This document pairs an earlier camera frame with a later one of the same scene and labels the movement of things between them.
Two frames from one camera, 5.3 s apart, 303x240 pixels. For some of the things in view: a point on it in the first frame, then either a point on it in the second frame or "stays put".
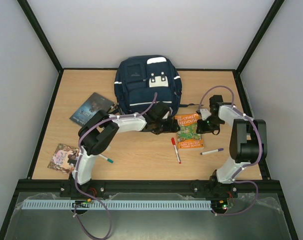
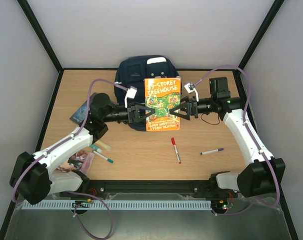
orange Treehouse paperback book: (187, 137) to (162, 95)
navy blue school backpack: (137, 79) stays put
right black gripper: (203, 125) to (193, 107)
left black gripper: (169, 129) to (132, 116)
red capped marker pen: (177, 154) stays put
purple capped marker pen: (219, 149) stays put
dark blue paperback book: (95, 103) stays put
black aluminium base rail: (263, 187) stays put
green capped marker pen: (108, 159) stays put
